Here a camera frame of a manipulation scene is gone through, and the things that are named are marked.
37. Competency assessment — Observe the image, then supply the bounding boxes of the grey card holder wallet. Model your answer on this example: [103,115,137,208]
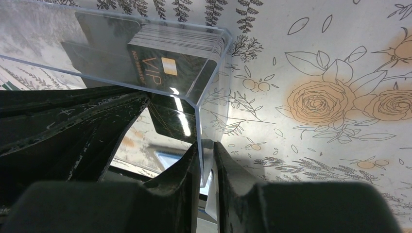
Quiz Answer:
[110,143,190,178]

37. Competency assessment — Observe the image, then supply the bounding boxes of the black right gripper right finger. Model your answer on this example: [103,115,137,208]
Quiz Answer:
[213,142,401,233]

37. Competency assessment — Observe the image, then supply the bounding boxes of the clear acrylic card tray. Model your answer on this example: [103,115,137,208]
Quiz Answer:
[0,0,233,186]

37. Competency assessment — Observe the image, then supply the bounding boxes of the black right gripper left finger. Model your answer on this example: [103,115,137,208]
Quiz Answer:
[0,144,200,233]

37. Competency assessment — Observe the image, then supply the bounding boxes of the floral table cloth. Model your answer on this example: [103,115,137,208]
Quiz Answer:
[0,0,412,233]

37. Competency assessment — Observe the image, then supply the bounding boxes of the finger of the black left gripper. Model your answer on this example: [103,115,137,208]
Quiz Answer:
[0,86,150,206]

